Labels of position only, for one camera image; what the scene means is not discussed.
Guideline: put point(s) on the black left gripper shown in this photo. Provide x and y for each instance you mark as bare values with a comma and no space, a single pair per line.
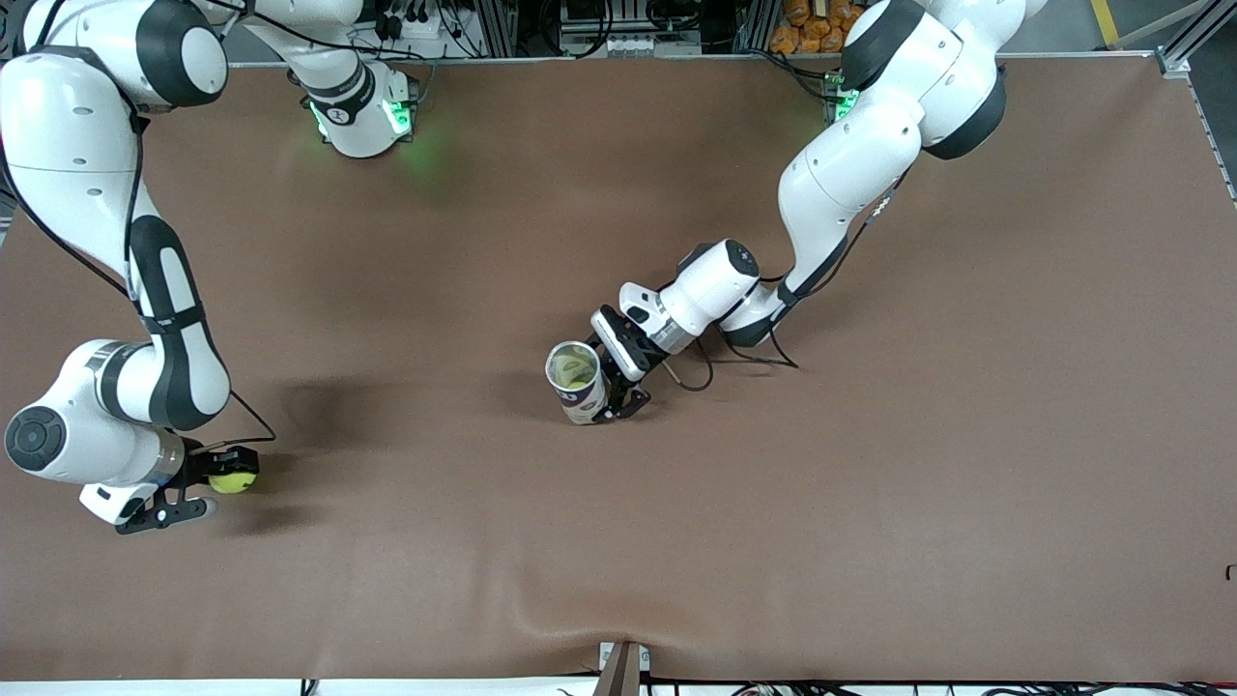
646,366

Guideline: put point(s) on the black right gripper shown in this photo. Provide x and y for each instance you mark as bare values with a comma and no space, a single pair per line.
200,466

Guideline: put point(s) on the plain yellow tennis ball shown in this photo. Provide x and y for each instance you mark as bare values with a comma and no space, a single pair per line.
234,481

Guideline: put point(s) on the white blue tennis ball can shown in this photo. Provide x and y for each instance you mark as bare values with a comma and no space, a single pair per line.
585,406

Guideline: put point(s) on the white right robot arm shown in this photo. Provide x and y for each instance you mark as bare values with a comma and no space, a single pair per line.
68,126

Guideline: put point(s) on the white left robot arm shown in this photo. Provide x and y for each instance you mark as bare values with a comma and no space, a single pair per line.
850,174

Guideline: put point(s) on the brown table mat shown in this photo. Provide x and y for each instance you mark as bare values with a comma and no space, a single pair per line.
870,483

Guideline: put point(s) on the white connector block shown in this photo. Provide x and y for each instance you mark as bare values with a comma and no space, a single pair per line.
618,45

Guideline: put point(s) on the pile of orange objects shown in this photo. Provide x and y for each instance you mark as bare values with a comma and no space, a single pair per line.
807,29

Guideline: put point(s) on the white power strip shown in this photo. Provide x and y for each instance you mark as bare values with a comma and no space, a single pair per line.
411,24

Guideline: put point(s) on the aluminium frame post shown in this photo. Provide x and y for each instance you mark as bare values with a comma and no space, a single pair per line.
754,24
495,24

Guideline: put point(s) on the aluminium frame with diagonal strut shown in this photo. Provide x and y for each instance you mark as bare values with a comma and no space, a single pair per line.
1174,60

